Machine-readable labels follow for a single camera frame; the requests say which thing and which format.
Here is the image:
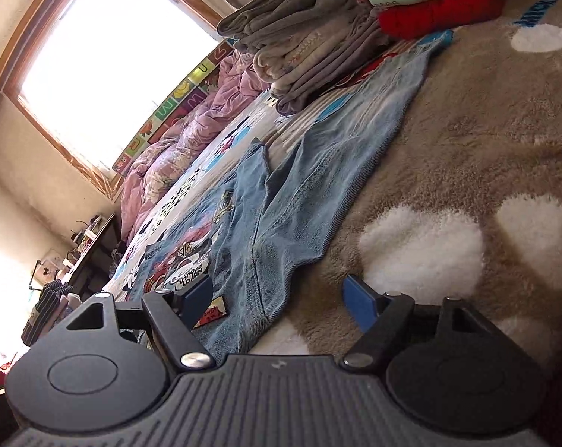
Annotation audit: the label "dark side desk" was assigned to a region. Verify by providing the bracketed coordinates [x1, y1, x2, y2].
[62, 214, 120, 301]

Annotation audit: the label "folded red garment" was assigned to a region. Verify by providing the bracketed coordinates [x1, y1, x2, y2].
[377, 0, 506, 39]

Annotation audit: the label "pink purple floral quilt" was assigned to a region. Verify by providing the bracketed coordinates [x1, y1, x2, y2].
[120, 51, 268, 242]

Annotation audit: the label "folded grey clothes stack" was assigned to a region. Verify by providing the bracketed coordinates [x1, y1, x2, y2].
[216, 0, 391, 116]

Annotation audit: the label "light blue denim jeans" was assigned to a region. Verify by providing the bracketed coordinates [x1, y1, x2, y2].
[127, 30, 454, 360]

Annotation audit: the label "folded clothes pile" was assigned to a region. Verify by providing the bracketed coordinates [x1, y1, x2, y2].
[21, 279, 82, 347]

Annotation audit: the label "alphabet foam mat strip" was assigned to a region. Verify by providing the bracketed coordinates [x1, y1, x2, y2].
[111, 39, 234, 177]

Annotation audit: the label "Mickey plush bed blanket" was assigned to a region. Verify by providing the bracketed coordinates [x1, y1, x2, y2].
[256, 0, 562, 367]

